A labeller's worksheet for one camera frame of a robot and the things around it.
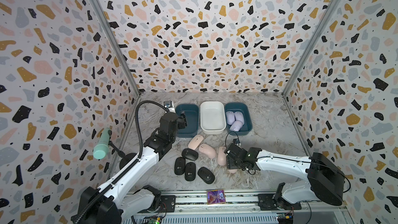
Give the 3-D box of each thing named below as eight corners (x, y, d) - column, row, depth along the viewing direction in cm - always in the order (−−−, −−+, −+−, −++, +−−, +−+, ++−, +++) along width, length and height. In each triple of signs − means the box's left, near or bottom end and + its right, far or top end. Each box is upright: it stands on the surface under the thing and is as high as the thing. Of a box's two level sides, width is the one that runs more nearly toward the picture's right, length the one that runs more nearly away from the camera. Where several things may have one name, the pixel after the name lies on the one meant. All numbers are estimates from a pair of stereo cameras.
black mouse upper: (180, 155, 91) (180, 153, 89) (185, 148, 95) (185, 145, 92) (195, 162, 89) (194, 160, 86) (199, 154, 92) (199, 152, 90)
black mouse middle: (184, 181, 82) (183, 179, 80) (186, 164, 88) (185, 161, 86) (195, 181, 82) (195, 179, 80) (196, 164, 88) (196, 162, 86)
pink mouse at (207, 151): (196, 152, 93) (196, 150, 90) (200, 144, 96) (200, 142, 94) (213, 160, 90) (214, 158, 88) (217, 151, 93) (218, 149, 91)
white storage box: (199, 135, 100) (199, 130, 96) (200, 106, 117) (200, 100, 112) (225, 135, 101) (226, 130, 96) (223, 106, 117) (224, 101, 112)
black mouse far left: (174, 175, 84) (173, 173, 81) (176, 159, 90) (175, 156, 87) (184, 175, 84) (183, 173, 81) (186, 159, 90) (185, 156, 87)
